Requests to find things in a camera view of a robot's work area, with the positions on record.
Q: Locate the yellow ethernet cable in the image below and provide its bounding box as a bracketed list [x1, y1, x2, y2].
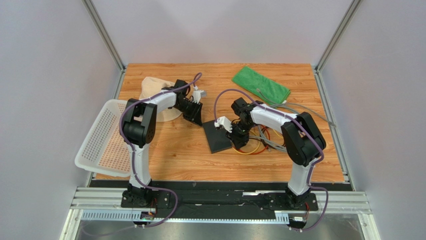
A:
[232, 129, 284, 156]

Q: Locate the white plastic basket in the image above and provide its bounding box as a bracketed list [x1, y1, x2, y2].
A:
[74, 99, 132, 178]

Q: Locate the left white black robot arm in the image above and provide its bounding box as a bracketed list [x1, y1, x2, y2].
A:
[119, 79, 206, 208]

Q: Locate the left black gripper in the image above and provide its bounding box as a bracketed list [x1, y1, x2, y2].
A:
[174, 100, 204, 128]

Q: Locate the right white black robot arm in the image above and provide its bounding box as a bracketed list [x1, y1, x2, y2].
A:
[214, 98, 326, 209]

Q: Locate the aluminium frame rail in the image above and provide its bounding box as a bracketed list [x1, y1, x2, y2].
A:
[60, 187, 380, 240]

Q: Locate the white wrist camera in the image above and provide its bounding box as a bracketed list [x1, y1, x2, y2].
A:
[191, 87, 207, 103]
[214, 116, 233, 133]

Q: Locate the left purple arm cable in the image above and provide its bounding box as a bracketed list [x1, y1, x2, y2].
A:
[119, 72, 203, 229]

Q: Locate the red ethernet cable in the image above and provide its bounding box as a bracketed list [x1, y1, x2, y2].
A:
[232, 125, 272, 156]

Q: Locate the black network switch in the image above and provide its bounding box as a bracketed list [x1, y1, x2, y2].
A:
[202, 120, 232, 154]

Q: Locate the beige cloth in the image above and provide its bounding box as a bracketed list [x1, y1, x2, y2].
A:
[139, 76, 182, 123]

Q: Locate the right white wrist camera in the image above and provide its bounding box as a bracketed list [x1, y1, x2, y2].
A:
[214, 116, 233, 133]

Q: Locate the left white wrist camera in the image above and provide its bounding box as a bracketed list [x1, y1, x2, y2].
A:
[191, 87, 207, 103]

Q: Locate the green cloth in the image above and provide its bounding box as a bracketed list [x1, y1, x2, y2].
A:
[231, 66, 291, 105]

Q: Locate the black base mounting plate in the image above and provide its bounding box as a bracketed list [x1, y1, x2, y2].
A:
[120, 180, 319, 220]

